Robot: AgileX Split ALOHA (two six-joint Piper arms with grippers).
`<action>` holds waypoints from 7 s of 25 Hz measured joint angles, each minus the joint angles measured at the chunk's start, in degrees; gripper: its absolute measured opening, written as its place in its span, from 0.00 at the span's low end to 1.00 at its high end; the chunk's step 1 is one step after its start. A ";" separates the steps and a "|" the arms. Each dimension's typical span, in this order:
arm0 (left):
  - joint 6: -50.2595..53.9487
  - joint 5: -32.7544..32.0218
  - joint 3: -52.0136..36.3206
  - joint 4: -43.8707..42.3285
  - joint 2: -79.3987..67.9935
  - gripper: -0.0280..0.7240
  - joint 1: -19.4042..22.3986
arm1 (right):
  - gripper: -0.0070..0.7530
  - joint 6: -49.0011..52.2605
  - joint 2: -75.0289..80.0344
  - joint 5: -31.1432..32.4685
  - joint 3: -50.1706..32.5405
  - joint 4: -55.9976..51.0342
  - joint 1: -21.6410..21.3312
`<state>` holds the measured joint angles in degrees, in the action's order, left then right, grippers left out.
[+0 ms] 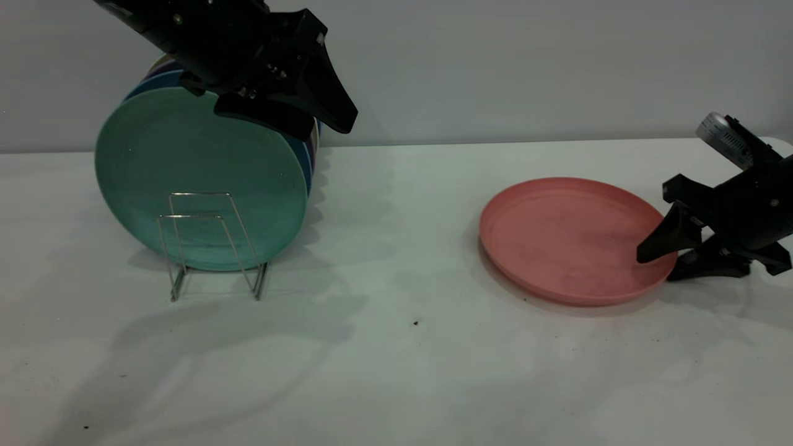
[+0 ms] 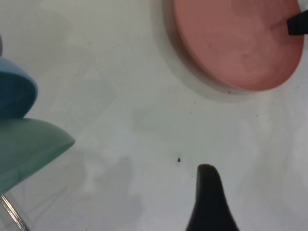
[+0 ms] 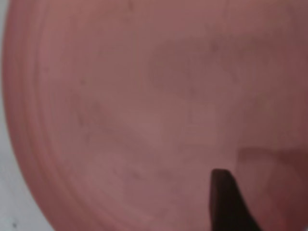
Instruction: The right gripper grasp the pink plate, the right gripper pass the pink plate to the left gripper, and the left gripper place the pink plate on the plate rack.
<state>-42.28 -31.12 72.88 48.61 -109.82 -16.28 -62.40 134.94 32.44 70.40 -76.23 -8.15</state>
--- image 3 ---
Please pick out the pink plate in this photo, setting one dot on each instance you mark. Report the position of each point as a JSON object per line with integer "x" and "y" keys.
{"x": 134, "y": 106}

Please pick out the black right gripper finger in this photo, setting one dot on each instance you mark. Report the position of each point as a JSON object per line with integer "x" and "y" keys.
{"x": 226, "y": 204}

